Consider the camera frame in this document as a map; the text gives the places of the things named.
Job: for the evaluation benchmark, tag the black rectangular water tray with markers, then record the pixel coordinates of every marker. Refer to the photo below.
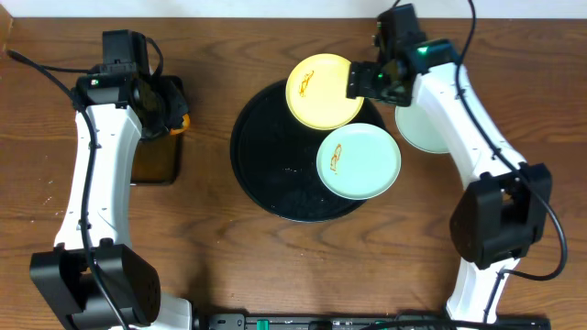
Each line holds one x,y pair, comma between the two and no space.
157,161

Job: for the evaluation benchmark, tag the light blue plate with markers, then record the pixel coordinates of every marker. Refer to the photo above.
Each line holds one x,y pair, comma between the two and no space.
416,128
358,161

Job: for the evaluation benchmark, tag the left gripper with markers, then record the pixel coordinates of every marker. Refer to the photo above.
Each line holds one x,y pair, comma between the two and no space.
170,106

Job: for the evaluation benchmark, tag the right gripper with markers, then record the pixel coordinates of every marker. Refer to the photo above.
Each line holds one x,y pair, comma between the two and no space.
361,84

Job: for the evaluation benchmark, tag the yellow plate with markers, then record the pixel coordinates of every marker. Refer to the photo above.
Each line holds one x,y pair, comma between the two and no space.
316,92

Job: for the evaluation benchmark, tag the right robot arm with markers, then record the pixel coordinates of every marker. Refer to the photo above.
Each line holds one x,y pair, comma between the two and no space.
503,210

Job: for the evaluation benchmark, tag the black round tray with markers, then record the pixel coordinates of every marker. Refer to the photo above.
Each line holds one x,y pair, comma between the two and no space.
273,157

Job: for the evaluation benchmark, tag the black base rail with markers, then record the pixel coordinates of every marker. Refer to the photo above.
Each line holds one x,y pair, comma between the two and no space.
406,321

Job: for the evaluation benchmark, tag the orange green scrub sponge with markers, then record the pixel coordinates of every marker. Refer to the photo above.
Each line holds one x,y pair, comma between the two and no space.
186,121

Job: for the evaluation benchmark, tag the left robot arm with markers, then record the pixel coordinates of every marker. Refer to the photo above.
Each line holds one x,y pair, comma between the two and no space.
92,279

